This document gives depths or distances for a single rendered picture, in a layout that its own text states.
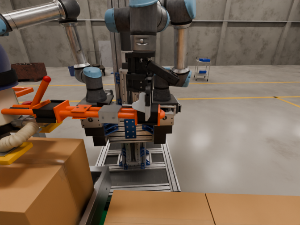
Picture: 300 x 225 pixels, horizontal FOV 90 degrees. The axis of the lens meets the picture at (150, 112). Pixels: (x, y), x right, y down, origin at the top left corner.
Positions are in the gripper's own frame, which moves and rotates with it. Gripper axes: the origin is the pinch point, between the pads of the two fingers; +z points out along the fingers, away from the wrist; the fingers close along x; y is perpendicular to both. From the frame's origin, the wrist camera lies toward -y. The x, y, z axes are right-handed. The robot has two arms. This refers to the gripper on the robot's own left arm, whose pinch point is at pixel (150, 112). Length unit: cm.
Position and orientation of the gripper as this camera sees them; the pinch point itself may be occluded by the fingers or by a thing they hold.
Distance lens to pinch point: 53.4
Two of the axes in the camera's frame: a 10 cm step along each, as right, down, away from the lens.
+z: -0.1, 9.0, 4.3
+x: -0.9, 4.2, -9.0
